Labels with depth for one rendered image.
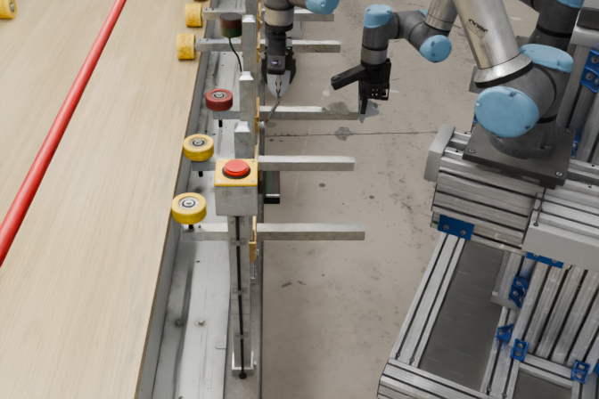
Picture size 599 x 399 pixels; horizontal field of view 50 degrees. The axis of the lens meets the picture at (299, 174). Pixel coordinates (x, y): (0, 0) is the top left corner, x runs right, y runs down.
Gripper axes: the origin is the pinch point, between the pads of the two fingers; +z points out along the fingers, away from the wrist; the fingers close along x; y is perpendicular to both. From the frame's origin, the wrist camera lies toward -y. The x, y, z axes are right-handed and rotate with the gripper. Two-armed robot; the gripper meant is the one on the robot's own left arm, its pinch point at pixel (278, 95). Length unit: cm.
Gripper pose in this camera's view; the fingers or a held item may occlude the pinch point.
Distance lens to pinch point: 171.4
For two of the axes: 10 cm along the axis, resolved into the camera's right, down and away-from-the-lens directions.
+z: -0.3, 8.0, 6.0
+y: -0.4, -6.0, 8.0
